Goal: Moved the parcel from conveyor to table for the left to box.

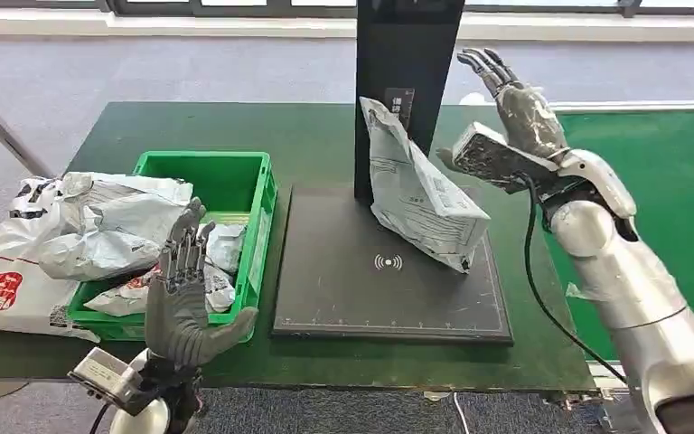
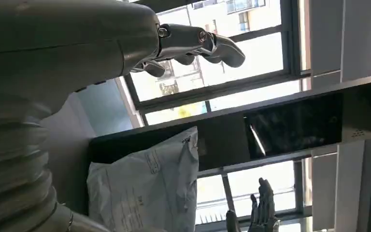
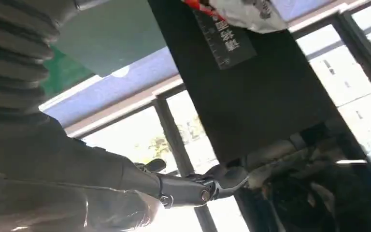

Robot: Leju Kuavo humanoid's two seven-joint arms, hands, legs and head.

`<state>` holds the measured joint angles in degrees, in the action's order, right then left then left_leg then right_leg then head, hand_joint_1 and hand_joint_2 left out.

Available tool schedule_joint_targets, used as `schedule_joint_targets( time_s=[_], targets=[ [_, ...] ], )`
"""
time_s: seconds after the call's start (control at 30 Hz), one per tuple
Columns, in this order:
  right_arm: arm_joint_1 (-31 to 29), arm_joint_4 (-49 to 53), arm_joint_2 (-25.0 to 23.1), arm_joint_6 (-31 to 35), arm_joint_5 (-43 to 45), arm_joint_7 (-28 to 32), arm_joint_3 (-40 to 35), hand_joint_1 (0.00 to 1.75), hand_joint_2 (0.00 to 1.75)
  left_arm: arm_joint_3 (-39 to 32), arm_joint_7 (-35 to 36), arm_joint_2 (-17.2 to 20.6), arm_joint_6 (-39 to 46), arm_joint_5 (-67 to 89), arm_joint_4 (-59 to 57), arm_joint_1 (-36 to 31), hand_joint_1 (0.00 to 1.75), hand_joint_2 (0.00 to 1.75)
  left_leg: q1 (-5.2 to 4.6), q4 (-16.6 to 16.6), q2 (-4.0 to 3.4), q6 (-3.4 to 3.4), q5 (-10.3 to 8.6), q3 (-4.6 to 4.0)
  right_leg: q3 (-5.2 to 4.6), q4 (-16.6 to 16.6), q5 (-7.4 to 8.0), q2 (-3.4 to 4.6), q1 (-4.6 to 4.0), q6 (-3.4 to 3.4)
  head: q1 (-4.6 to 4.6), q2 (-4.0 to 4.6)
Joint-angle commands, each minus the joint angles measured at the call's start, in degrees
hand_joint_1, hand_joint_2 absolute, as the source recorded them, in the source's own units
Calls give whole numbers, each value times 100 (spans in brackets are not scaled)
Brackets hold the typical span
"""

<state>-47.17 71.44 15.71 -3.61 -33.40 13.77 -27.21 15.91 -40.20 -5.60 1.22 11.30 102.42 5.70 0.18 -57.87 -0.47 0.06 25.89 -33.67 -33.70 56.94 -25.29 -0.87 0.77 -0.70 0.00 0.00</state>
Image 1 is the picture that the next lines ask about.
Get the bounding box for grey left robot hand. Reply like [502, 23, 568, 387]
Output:
[143, 197, 259, 368]

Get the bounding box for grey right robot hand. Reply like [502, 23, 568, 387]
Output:
[457, 47, 569, 162]

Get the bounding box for glossy grey plastic parcel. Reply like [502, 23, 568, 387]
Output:
[204, 222, 248, 276]

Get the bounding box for white plastic parcel bag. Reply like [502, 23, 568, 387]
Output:
[36, 172, 194, 283]
[359, 95, 492, 275]

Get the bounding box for white parcel with code print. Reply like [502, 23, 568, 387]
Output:
[83, 263, 238, 317]

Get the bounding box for black scanner column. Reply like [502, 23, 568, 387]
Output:
[353, 0, 466, 205]

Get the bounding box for green plastic crate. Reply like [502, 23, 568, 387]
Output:
[66, 149, 279, 344]

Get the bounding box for large white red-print bag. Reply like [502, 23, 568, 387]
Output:
[0, 176, 103, 344]

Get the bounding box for silver metal pole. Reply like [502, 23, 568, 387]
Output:
[0, 79, 56, 180]

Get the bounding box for white window sill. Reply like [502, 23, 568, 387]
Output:
[0, 10, 694, 43]

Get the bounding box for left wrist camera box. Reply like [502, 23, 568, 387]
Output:
[68, 347, 158, 418]

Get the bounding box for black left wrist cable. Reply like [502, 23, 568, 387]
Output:
[88, 402, 113, 434]

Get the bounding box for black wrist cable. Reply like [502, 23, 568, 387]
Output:
[88, 402, 113, 434]
[519, 172, 630, 386]

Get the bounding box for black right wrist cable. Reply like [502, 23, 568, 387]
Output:
[519, 172, 630, 386]

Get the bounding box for black scanner base plate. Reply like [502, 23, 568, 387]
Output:
[270, 184, 514, 345]

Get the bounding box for thin white cable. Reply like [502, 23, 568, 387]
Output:
[453, 392, 473, 434]

